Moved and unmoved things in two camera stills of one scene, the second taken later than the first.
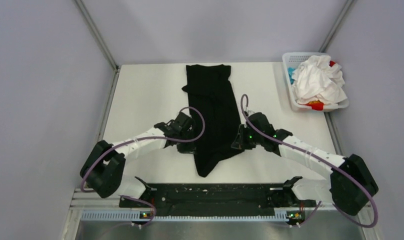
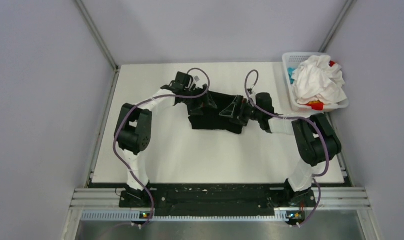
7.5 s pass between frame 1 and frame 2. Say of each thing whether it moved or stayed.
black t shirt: moved
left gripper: moved
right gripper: moved
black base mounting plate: stayed
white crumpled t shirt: stayed
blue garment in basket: stayed
